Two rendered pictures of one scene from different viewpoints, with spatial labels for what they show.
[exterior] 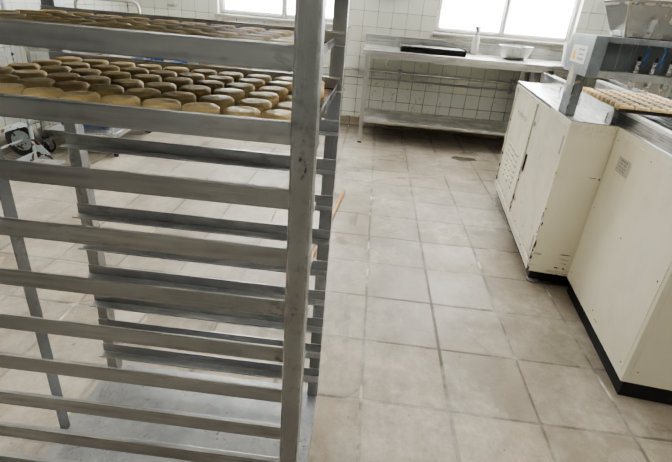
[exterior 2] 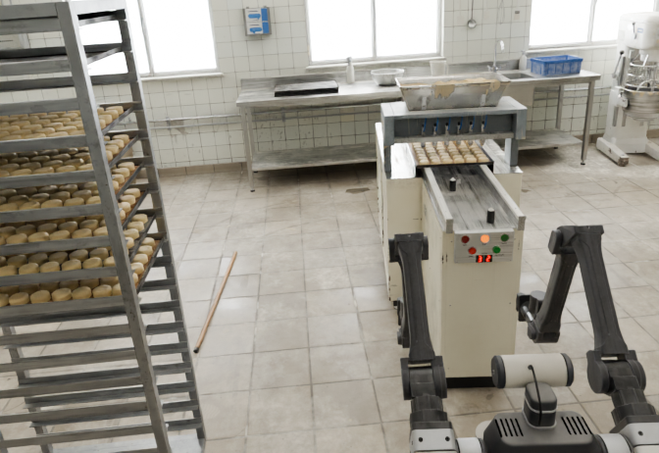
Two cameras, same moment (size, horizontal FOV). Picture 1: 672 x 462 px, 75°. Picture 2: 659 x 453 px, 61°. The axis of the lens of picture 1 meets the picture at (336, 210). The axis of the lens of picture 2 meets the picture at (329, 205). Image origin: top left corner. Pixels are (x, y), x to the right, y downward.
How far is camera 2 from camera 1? 1.11 m
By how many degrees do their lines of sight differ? 6
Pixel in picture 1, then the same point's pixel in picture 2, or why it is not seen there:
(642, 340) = (442, 344)
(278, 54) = (112, 271)
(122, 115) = (44, 307)
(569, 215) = not seen: hidden behind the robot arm
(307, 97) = (126, 288)
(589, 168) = (411, 212)
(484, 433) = (337, 438)
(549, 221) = not seen: hidden behind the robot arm
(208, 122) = (85, 302)
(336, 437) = not seen: outside the picture
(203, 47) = (77, 274)
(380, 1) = (248, 46)
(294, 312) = (146, 380)
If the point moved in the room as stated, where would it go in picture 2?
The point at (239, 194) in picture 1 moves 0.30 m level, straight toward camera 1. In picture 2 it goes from (107, 329) to (108, 397)
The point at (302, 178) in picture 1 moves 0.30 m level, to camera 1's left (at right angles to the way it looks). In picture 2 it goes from (133, 320) to (18, 333)
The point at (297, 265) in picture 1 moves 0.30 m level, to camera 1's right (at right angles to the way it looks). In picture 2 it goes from (141, 358) to (249, 344)
